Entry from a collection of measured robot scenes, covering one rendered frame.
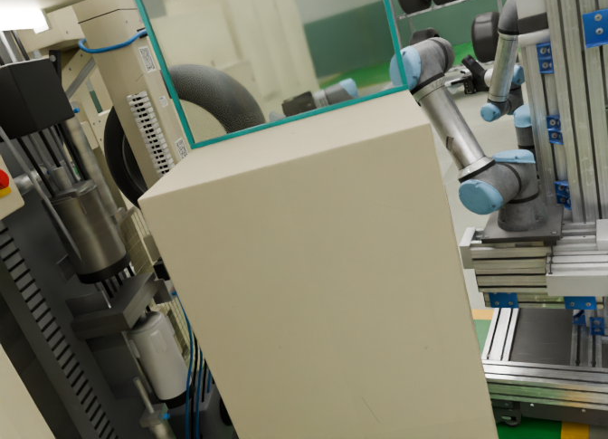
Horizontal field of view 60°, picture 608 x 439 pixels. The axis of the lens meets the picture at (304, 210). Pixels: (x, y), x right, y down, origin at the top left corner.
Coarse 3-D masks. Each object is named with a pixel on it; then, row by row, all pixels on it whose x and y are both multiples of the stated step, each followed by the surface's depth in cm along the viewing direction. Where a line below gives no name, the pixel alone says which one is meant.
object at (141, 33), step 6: (138, 30) 153; (144, 30) 151; (132, 36) 146; (138, 36) 148; (144, 36) 153; (84, 42) 152; (126, 42) 145; (132, 42) 146; (84, 48) 147; (102, 48) 146; (108, 48) 146; (114, 48) 146
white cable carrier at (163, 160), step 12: (132, 96) 149; (132, 108) 150; (144, 108) 151; (156, 120) 154; (144, 132) 155; (156, 132) 152; (156, 144) 154; (156, 156) 155; (168, 156) 156; (168, 168) 156
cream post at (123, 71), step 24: (96, 0) 144; (120, 0) 147; (96, 24) 147; (120, 24) 146; (96, 48) 149; (120, 48) 149; (120, 72) 151; (144, 72) 151; (120, 96) 154; (144, 96) 153; (168, 96) 165; (120, 120) 157; (144, 120) 156; (168, 120) 160; (144, 144) 159; (168, 144) 158; (144, 168) 161
